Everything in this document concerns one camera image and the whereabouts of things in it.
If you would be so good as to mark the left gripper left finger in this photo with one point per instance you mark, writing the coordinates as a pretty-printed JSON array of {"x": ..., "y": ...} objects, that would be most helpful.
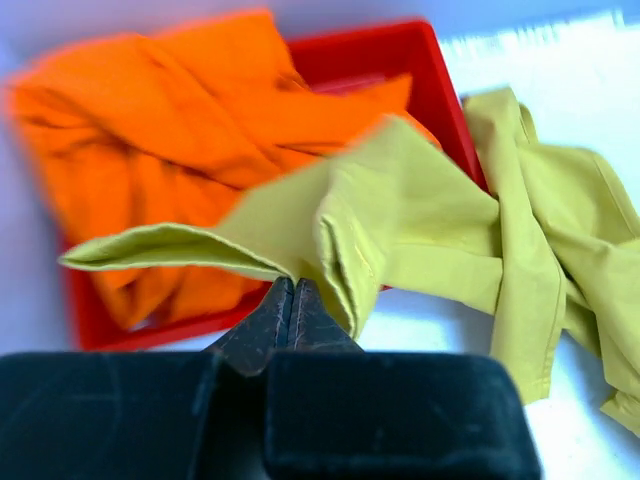
[{"x": 247, "y": 347}]

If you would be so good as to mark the yellow-green trousers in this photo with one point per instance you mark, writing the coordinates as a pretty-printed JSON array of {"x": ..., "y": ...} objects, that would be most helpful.
[{"x": 550, "y": 245}]

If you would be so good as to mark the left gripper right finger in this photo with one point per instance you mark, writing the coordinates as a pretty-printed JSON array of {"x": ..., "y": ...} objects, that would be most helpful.
[{"x": 311, "y": 328}]

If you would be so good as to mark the red plastic bin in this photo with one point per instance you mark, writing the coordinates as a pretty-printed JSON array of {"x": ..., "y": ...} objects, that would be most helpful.
[{"x": 334, "y": 62}]

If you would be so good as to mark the orange trousers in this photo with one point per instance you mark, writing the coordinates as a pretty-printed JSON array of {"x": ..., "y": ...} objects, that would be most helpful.
[{"x": 135, "y": 130}]

